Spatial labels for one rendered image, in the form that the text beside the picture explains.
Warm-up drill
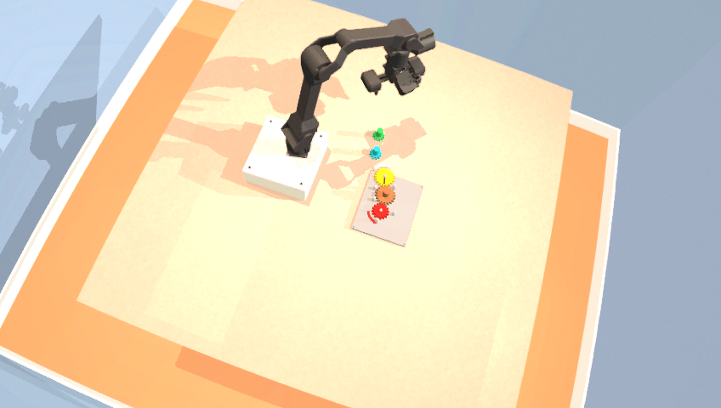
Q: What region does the cyan gear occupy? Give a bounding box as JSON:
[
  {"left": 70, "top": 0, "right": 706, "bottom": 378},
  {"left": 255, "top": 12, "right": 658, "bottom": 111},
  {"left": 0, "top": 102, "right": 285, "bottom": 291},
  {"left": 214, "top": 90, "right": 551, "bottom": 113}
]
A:
[{"left": 369, "top": 146, "right": 382, "bottom": 160}]

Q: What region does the red gear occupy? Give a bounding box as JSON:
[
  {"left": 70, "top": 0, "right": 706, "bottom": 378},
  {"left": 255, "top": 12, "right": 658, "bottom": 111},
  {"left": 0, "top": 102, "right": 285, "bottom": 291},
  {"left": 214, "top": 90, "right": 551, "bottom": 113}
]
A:
[{"left": 372, "top": 202, "right": 389, "bottom": 220}]

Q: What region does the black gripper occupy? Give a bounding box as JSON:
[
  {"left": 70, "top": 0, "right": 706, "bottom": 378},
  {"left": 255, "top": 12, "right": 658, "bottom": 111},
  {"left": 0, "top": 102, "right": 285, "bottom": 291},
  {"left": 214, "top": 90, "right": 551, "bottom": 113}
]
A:
[{"left": 360, "top": 54, "right": 425, "bottom": 95}]

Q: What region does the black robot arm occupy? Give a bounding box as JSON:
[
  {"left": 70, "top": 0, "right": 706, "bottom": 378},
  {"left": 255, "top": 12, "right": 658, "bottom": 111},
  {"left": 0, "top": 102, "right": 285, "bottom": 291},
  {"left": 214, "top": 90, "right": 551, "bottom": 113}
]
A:
[{"left": 281, "top": 19, "right": 436, "bottom": 158}]

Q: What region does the orange gear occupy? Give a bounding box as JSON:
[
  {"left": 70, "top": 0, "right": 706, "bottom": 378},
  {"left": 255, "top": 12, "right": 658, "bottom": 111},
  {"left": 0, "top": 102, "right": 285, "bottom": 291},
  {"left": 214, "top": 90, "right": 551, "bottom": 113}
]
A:
[{"left": 375, "top": 185, "right": 396, "bottom": 206}]

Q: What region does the pale pink rectangular board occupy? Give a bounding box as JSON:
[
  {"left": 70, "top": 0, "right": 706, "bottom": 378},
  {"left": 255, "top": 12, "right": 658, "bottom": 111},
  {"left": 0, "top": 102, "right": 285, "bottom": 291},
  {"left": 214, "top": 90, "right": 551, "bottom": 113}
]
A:
[{"left": 351, "top": 169, "right": 423, "bottom": 247}]

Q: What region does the yellow gear with black stripe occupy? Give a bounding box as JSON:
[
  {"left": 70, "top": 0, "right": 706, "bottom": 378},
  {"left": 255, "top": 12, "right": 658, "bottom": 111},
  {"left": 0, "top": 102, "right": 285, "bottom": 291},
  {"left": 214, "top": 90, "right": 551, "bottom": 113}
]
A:
[{"left": 374, "top": 168, "right": 395, "bottom": 187}]

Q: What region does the green gear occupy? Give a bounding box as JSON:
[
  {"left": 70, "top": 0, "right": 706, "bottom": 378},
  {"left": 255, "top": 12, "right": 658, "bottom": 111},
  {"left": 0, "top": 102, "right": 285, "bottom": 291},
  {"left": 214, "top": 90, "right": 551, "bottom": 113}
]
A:
[{"left": 372, "top": 128, "right": 385, "bottom": 142}]

